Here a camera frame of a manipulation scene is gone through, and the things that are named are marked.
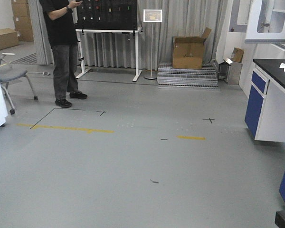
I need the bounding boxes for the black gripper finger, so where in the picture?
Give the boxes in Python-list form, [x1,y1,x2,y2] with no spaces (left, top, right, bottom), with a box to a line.
[275,210,285,228]

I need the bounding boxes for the white glass door cabinet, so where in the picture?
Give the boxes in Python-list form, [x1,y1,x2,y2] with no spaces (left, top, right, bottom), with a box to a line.
[245,0,285,44]

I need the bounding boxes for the blue white lab counter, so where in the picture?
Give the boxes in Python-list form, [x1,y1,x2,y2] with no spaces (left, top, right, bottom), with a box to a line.
[245,59,285,143]

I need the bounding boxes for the stack of metal grates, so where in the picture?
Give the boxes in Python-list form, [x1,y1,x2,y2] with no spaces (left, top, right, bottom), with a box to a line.
[157,63,220,91]

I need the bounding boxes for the small cardboard box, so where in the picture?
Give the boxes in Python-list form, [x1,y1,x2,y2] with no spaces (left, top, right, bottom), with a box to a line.
[231,47,244,63]

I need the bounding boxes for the large open cardboard box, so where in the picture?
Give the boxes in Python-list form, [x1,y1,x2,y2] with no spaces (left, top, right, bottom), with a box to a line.
[172,27,211,69]

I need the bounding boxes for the white framed sign stand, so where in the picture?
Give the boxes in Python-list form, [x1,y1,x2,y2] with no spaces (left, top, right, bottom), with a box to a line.
[143,9,162,80]

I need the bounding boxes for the black pegboard on stand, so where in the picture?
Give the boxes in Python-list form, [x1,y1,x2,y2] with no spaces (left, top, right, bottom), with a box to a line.
[75,0,142,82]

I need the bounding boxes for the person in black shirt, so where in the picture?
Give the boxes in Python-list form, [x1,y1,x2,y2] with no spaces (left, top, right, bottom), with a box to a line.
[40,0,87,108]

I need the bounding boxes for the grey office chair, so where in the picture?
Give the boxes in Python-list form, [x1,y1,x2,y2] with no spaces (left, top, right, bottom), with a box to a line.
[0,52,38,114]

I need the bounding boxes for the stacked cardboard boxes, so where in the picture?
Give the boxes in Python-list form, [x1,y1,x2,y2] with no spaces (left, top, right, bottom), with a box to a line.
[11,0,34,41]

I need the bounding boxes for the flat cardboard box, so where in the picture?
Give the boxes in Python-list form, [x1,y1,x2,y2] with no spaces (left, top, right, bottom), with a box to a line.
[0,28,19,50]

